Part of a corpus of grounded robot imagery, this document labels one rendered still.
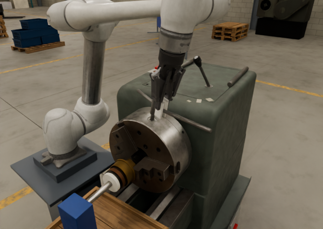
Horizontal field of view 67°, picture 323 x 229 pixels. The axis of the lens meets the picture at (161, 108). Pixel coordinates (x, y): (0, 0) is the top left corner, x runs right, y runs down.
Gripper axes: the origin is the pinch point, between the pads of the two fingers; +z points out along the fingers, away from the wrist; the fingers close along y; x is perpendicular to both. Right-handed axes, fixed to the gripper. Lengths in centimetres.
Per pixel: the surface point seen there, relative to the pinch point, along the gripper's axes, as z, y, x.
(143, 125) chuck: 7.5, -4.4, 2.6
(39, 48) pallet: 238, 152, 647
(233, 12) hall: 128, 939, 574
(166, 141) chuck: 9.7, -0.8, -6.0
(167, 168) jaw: 17.5, -2.5, -10.4
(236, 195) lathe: 71, 59, -18
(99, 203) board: 44.1, -18.0, 6.2
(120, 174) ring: 19.3, -16.2, -2.8
